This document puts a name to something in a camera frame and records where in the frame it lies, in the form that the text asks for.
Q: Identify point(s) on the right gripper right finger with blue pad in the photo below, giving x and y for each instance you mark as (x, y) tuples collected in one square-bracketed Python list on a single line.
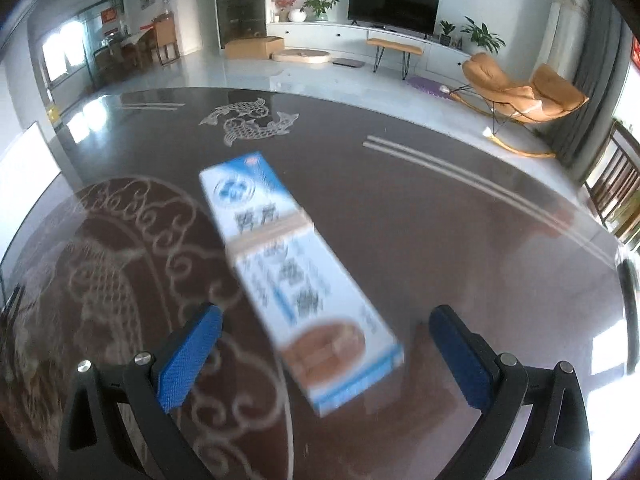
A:
[(555, 443)]

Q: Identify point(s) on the wooden bench with metal legs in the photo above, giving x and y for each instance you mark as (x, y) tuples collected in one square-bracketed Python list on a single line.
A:
[(407, 51)]

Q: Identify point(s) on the dark wooden dining chair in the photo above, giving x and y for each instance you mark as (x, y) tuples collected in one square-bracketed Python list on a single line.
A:
[(613, 185)]

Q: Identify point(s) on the black flat television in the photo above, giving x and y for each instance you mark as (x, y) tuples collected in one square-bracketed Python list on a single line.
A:
[(415, 15)]

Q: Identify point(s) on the green plant right of television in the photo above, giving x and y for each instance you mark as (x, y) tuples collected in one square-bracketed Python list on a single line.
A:
[(482, 37)]

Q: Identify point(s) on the blue white nail cream box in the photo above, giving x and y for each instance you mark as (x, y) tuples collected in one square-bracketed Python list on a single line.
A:
[(329, 336)]

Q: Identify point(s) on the orange rocking lounge chair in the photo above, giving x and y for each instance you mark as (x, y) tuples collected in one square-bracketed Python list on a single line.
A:
[(490, 91)]

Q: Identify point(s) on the green potted plant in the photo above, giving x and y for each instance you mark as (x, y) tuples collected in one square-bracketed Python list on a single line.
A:
[(320, 8)]

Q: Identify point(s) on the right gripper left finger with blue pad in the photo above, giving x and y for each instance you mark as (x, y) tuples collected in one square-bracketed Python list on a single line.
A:
[(94, 442)]

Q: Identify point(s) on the cardboard box on floor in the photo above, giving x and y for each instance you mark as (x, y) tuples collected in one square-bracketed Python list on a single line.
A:
[(256, 48)]

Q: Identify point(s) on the red flowers in vase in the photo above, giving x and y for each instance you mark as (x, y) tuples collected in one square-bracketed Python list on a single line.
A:
[(281, 9)]

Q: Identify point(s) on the white tv cabinet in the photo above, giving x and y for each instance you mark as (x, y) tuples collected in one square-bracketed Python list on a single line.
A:
[(427, 58)]

